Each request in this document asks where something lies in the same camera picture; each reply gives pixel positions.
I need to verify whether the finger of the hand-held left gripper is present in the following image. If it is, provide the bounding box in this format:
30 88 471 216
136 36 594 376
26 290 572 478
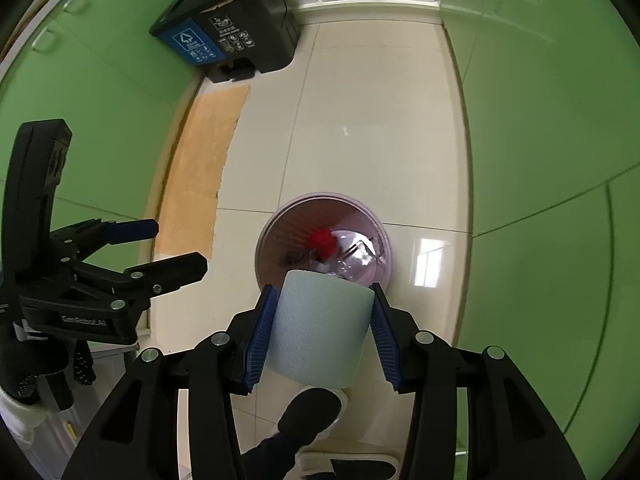
50 217 160 259
75 252 208 311

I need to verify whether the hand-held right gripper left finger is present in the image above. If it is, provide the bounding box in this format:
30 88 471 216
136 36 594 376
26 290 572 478
60 285 279 480

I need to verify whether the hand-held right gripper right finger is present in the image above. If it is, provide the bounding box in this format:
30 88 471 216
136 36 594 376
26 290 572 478
369 282 588 480

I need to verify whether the white paper roll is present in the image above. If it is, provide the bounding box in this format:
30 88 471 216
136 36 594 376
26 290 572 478
265 269 376 390

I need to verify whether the clear plastic bottle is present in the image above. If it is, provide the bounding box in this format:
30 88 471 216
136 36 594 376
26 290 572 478
325 230 388 281

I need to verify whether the red wrapper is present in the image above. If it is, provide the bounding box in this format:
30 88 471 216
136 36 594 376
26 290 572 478
306 228 341 261

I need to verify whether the pink round waste basket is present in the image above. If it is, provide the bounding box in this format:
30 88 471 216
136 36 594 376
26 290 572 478
254 191 396 301

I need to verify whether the black sorting trash bin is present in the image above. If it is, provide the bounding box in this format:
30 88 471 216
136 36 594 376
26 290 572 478
149 0 301 83

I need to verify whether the person's left hand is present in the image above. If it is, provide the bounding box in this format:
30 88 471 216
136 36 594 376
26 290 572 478
0 325 66 402

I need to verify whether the black slipper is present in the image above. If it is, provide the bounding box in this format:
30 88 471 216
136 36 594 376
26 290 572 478
277 386 350 448

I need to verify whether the person's leg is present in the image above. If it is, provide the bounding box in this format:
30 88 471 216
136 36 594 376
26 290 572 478
240 432 301 480

